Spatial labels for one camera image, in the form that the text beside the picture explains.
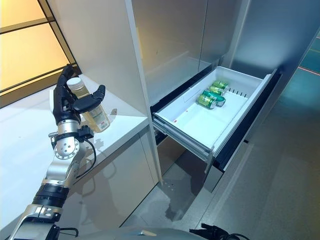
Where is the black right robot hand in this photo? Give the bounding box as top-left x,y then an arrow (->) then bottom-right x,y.
201,222 -> 232,240

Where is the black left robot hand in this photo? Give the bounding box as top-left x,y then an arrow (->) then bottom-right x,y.
51,64 -> 107,125

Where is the yellow tea plastic bottle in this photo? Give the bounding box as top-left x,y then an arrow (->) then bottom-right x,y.
66,77 -> 111,133

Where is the white fridge drawer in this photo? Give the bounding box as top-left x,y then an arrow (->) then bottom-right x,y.
151,65 -> 281,198

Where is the stainless steel fridge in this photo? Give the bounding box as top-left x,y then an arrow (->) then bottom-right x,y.
131,0 -> 320,198

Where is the grey robot torso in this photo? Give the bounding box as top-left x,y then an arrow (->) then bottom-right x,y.
82,224 -> 202,240

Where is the white counter cabinet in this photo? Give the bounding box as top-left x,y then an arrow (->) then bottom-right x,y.
0,73 -> 161,240

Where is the tall white cabinet panel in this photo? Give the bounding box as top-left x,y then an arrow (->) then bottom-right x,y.
46,0 -> 163,187

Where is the light green drink can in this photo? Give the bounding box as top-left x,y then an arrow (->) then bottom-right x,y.
208,84 -> 227,97
196,93 -> 217,110
212,79 -> 230,91

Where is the teal green drink can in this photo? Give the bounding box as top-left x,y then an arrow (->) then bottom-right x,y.
201,89 -> 227,107

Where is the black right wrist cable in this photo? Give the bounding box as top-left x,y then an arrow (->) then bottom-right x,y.
224,231 -> 251,240

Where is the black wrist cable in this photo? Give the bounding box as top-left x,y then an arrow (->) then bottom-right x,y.
74,138 -> 98,175
224,231 -> 251,240

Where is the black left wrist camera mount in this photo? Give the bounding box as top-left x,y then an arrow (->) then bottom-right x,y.
48,126 -> 95,144

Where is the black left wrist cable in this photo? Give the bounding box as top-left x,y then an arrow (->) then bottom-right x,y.
74,138 -> 98,175

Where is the orange window with dark frame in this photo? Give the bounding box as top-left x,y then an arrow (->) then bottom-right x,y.
0,0 -> 81,109

